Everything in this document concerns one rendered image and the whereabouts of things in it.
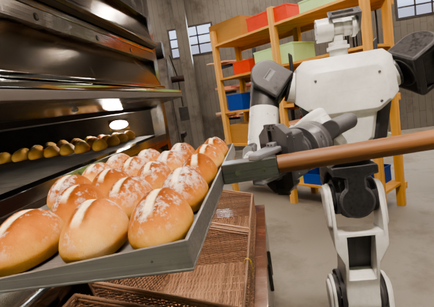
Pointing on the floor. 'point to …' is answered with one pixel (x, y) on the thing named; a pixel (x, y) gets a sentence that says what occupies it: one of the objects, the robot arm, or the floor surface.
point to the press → (165, 71)
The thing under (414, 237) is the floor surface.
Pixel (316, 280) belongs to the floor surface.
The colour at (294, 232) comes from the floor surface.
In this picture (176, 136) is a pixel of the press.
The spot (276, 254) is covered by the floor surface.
